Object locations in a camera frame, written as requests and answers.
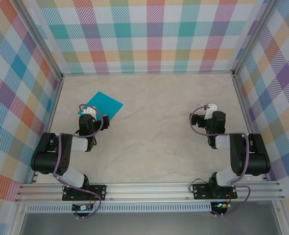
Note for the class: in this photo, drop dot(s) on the left small circuit board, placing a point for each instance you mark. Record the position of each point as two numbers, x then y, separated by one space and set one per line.
82 207

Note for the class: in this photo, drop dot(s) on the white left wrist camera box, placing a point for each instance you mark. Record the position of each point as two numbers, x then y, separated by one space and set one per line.
89 110

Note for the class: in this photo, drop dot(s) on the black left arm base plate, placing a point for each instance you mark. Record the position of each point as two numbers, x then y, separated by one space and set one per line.
99 192

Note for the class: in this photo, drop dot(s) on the right small circuit board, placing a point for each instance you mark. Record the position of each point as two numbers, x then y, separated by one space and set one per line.
221 205

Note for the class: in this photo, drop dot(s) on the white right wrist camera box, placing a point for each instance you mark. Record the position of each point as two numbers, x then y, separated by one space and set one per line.
211 107

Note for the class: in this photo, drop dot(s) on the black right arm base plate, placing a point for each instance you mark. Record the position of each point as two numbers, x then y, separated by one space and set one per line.
199 192

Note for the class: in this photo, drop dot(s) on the blue paper sheet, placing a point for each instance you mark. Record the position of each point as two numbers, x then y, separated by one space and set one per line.
105 104

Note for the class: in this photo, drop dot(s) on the aluminium side rail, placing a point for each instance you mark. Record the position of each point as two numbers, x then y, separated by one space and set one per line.
49 122
248 122

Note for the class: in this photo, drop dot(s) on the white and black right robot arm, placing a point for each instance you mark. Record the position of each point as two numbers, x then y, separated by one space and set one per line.
252 159

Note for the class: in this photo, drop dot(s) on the aluminium frame leg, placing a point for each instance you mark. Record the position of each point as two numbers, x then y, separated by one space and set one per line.
18 220
279 220

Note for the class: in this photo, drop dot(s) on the aluminium corner post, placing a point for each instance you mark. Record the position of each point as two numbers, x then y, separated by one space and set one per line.
253 36
40 36

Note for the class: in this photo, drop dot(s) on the small circuit board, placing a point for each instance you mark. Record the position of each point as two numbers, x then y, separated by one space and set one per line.
221 205
82 207

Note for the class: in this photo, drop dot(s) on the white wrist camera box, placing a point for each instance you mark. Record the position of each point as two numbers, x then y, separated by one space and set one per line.
211 107
89 110

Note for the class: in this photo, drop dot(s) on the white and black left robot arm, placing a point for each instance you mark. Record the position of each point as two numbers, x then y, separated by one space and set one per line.
49 159

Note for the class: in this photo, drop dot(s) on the wide aluminium frame beam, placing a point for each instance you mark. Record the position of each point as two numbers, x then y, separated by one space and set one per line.
147 191

